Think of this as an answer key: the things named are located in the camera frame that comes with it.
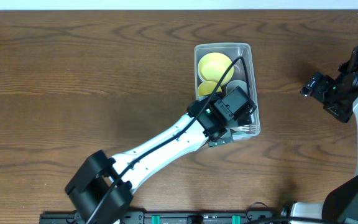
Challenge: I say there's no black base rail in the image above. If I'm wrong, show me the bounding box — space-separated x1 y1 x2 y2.
39 208 278 224

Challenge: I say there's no clear plastic container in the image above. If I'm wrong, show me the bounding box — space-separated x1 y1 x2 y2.
193 42 262 141

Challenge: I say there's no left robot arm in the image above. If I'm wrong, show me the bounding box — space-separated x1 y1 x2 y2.
65 98 257 223

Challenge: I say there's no white plastic fork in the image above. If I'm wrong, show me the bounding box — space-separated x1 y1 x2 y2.
231 124 260 133

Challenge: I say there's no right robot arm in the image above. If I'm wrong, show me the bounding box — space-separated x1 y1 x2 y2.
280 46 358 223

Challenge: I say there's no yellow plastic cup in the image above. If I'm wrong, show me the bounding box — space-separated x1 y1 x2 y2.
197 81 217 96

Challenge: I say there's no grey-blue plastic cup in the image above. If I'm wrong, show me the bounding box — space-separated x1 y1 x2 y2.
226 80 248 94

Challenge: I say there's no mint green plastic spoon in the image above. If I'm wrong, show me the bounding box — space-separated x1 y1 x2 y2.
232 131 247 136

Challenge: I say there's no yellow plastic bowl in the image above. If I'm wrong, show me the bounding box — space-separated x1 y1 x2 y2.
198 52 232 83

